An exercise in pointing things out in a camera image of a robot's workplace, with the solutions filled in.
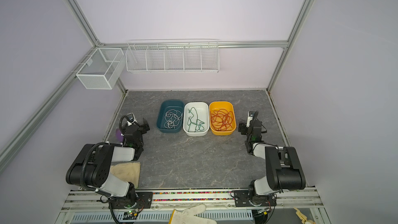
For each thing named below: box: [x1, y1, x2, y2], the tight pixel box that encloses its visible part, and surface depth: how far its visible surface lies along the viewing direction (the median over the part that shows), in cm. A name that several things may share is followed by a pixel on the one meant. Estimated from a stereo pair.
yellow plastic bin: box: [209, 101, 237, 136], surface depth 103 cm
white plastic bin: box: [182, 101, 210, 137], surface depth 104 cm
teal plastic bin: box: [156, 100, 184, 134], surface depth 104 cm
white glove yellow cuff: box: [168, 203, 218, 224], surface depth 71 cm
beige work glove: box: [109, 161, 141, 189], surface depth 84 cm
